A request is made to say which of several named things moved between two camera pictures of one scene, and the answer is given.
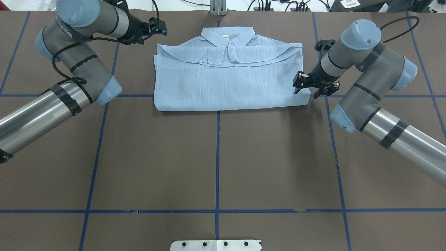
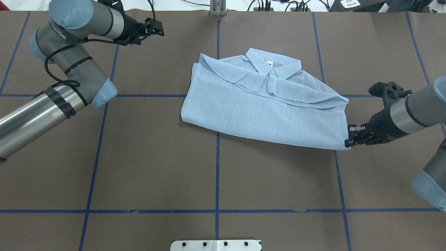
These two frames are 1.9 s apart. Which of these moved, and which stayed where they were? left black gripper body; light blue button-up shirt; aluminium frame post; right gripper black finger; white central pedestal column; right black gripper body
Moved: right black gripper body; right gripper black finger; light blue button-up shirt
Stayed: white central pedestal column; left black gripper body; aluminium frame post
